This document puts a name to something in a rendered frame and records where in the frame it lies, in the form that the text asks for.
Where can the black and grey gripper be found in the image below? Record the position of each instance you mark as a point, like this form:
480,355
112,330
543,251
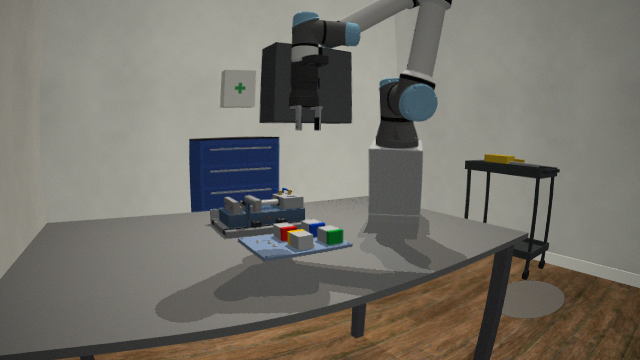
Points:
304,81

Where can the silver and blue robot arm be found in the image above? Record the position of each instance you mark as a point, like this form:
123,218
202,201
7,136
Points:
415,97

